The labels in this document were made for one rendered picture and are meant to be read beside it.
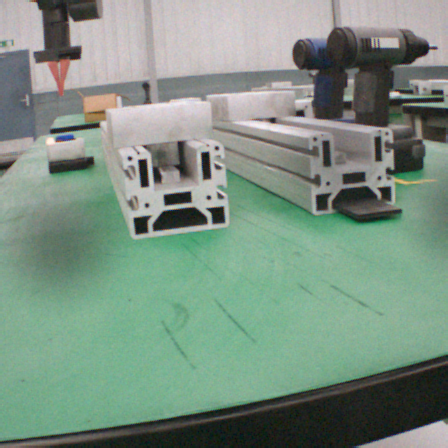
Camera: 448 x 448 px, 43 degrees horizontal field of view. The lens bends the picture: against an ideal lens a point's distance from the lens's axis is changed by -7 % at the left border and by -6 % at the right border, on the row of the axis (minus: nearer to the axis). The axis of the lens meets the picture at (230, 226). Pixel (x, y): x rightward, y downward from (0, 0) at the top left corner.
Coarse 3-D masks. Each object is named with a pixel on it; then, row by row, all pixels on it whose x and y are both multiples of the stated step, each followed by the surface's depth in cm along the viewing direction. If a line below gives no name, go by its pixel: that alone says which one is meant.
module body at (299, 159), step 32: (224, 128) 97; (256, 128) 79; (288, 128) 71; (320, 128) 76; (352, 128) 67; (224, 160) 100; (256, 160) 85; (288, 160) 68; (320, 160) 62; (352, 160) 68; (384, 160) 64; (288, 192) 70; (320, 192) 63; (384, 192) 66
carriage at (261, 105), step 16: (208, 96) 104; (224, 96) 92; (240, 96) 91; (256, 96) 91; (272, 96) 92; (288, 96) 93; (224, 112) 93; (240, 112) 91; (256, 112) 92; (272, 112) 92; (288, 112) 93
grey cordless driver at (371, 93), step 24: (336, 48) 81; (360, 48) 79; (384, 48) 81; (408, 48) 83; (432, 48) 87; (360, 72) 83; (384, 72) 83; (360, 96) 83; (384, 96) 84; (360, 120) 84; (384, 120) 84; (384, 144) 83; (408, 144) 85; (408, 168) 85
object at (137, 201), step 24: (192, 144) 61; (216, 144) 59; (120, 168) 65; (144, 168) 61; (168, 168) 65; (192, 168) 62; (216, 168) 61; (120, 192) 69; (144, 192) 58; (168, 192) 59; (192, 192) 59; (216, 192) 60; (144, 216) 62; (168, 216) 66; (192, 216) 65; (216, 216) 64
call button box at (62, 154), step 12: (60, 144) 116; (72, 144) 117; (84, 144) 118; (48, 156) 116; (60, 156) 117; (72, 156) 117; (84, 156) 118; (60, 168) 117; (72, 168) 118; (84, 168) 118
